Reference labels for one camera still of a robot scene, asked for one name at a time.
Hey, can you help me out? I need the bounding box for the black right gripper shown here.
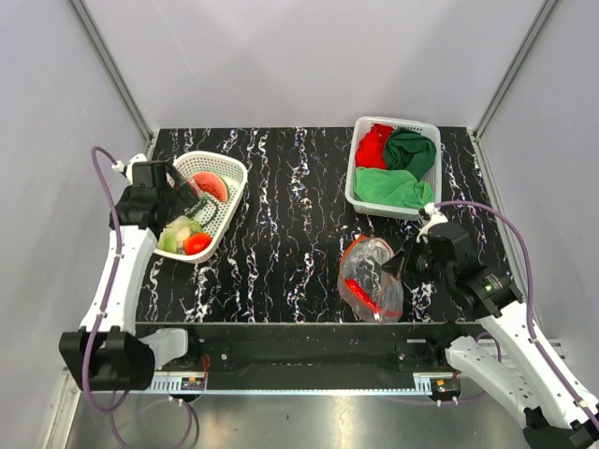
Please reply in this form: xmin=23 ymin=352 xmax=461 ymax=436
xmin=381 ymin=232 xmax=453 ymax=286

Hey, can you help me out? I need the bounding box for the fake green leafy sprig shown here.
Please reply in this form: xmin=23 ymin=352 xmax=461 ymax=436
xmin=185 ymin=194 xmax=220 ymax=228

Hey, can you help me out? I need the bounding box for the fake watermelon slice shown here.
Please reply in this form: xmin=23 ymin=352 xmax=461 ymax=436
xmin=192 ymin=171 xmax=229 ymax=203

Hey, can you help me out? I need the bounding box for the clear zip top bag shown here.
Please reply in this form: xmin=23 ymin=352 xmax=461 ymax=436
xmin=337 ymin=235 xmax=403 ymax=324

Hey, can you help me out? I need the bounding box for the fake white cauliflower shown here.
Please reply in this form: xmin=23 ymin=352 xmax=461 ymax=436
xmin=157 ymin=215 xmax=203 ymax=254

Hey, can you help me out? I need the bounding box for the fake red tomato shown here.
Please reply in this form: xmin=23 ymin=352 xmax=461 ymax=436
xmin=183 ymin=233 xmax=212 ymax=255

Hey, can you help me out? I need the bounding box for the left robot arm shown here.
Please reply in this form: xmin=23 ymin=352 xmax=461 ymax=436
xmin=59 ymin=154 xmax=202 ymax=393

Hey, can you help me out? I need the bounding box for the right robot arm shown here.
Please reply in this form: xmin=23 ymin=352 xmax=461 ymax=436
xmin=383 ymin=221 xmax=598 ymax=448

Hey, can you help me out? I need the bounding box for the fake red chili pepper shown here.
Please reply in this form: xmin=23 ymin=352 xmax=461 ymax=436
xmin=338 ymin=276 xmax=403 ymax=323

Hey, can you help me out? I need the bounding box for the white oval perforated basket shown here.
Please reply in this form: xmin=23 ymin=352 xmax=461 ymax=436
xmin=154 ymin=151 xmax=248 ymax=264

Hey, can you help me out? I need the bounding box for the light green cloth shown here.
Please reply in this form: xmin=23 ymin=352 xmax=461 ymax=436
xmin=353 ymin=167 xmax=434 ymax=210

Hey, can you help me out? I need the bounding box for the red cloth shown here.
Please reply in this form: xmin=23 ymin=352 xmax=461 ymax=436
xmin=355 ymin=123 xmax=394 ymax=169

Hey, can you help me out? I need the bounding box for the dark green cloth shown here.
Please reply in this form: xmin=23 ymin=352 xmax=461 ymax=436
xmin=383 ymin=127 xmax=437 ymax=180

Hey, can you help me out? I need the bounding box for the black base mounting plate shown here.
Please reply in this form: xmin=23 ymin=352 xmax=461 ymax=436
xmin=148 ymin=322 xmax=483 ymax=392

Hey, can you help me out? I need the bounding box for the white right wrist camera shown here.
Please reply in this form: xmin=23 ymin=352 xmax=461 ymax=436
xmin=416 ymin=202 xmax=448 ymax=243

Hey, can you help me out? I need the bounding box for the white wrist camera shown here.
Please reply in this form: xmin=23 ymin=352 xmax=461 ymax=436
xmin=416 ymin=202 xmax=448 ymax=243
xmin=111 ymin=153 xmax=148 ymax=184

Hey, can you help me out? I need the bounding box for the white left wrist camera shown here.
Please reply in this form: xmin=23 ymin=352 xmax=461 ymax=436
xmin=111 ymin=153 xmax=148 ymax=184

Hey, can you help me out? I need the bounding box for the left aluminium frame post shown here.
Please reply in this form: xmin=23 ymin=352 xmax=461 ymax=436
xmin=66 ymin=0 xmax=153 ymax=145

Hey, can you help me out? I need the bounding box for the aluminium frame post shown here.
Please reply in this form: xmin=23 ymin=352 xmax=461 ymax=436
xmin=66 ymin=0 xmax=153 ymax=145
xmin=472 ymin=0 xmax=562 ymax=141

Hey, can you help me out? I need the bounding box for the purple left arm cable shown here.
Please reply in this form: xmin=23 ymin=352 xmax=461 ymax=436
xmin=80 ymin=145 xmax=197 ymax=448

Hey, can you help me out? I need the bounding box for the white slotted cable duct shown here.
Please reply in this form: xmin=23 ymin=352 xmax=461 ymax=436
xmin=147 ymin=376 xmax=206 ymax=395

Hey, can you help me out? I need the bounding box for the right aluminium frame post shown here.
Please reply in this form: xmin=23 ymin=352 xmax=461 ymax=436
xmin=472 ymin=0 xmax=562 ymax=141

